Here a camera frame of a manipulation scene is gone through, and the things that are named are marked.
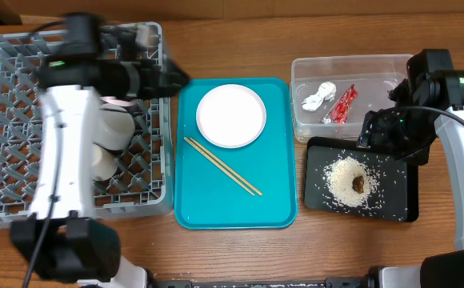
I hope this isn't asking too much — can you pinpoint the small pink bowl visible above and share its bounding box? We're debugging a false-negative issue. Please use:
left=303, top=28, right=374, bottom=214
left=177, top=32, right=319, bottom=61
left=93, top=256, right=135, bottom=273
left=100, top=97, right=137, bottom=107

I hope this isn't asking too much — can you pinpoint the grey bowl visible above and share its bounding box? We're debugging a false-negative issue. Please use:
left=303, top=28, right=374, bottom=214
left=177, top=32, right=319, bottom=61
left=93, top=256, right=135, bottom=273
left=93, top=103, right=135, bottom=150

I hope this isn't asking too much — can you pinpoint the red snack wrapper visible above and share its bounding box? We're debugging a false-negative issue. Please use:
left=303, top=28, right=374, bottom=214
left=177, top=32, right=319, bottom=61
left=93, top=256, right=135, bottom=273
left=322, top=85, right=358, bottom=124

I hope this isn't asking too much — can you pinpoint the white napkin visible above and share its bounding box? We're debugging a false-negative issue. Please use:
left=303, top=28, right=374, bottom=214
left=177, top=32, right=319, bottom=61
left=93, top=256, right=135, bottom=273
left=302, top=82, right=337, bottom=112

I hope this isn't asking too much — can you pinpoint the wooden chopstick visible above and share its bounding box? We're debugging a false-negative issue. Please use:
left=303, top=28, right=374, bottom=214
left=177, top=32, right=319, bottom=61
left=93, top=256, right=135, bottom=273
left=182, top=138, right=257, bottom=197
left=190, top=137, right=263, bottom=197

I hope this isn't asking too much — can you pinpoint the white paper cup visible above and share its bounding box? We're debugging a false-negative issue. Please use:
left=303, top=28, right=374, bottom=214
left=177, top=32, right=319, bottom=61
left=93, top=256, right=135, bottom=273
left=91, top=144, right=118, bottom=181

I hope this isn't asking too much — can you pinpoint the large white plate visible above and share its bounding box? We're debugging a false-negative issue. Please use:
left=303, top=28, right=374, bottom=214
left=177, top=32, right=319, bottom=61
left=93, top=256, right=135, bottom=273
left=196, top=84, right=267, bottom=149

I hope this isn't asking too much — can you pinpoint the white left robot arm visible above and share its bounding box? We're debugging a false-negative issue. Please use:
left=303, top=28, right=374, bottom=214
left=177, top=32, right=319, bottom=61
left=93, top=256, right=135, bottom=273
left=10, top=12, right=190, bottom=287

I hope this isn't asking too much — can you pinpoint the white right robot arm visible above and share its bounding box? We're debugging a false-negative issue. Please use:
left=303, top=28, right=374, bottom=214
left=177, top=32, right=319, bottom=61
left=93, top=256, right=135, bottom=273
left=357, top=49, right=464, bottom=288

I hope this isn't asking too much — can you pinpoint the brown food lump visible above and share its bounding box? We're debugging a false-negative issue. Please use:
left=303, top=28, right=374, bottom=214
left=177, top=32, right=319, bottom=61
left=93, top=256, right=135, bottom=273
left=352, top=175, right=364, bottom=194

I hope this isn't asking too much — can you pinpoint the white rice pile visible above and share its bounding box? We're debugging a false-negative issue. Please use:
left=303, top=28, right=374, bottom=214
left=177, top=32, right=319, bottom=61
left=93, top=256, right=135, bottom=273
left=323, top=156, right=380, bottom=207

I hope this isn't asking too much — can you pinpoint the black tray bin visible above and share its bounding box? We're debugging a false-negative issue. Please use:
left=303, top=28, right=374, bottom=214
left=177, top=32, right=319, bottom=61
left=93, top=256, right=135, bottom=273
left=302, top=137, right=419, bottom=222

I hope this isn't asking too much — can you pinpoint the clear plastic bin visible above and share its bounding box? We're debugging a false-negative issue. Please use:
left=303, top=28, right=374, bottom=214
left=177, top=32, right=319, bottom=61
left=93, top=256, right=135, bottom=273
left=290, top=54, right=411, bottom=142

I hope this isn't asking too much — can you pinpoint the grey dish rack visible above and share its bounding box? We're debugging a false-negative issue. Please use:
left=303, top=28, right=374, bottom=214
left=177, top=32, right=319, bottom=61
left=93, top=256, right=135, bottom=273
left=0, top=30, right=174, bottom=229

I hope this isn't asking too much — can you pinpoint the teal serving tray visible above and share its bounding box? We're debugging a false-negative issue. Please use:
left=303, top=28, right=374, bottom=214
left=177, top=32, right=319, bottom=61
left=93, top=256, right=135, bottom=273
left=174, top=78, right=298, bottom=230

